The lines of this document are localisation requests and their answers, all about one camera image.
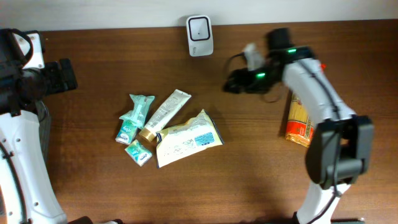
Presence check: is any orange spaghetti packet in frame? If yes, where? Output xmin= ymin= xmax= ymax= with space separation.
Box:
xmin=285 ymin=93 xmax=314 ymax=147

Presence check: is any cream yellow snack bag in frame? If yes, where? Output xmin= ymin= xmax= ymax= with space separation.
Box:
xmin=156 ymin=110 xmax=224 ymax=168

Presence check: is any teal tissue pack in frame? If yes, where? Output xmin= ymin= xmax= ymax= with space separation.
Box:
xmin=124 ymin=139 xmax=152 ymax=167
xmin=115 ymin=120 xmax=137 ymax=145

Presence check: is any teal wipes packet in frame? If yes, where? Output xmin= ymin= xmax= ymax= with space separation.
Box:
xmin=119 ymin=94 xmax=155 ymax=129

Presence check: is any white cream tube gold cap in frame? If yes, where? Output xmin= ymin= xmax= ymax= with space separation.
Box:
xmin=139 ymin=89 xmax=192 ymax=142

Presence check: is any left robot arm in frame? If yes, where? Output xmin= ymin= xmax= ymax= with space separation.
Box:
xmin=1 ymin=29 xmax=78 ymax=223

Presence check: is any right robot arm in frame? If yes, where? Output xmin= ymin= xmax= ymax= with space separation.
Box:
xmin=223 ymin=28 xmax=374 ymax=223

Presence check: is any white barcode scanner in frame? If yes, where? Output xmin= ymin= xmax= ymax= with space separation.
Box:
xmin=186 ymin=15 xmax=214 ymax=57

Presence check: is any grey plastic mesh basket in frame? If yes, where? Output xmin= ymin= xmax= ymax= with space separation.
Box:
xmin=35 ymin=101 xmax=52 ymax=162

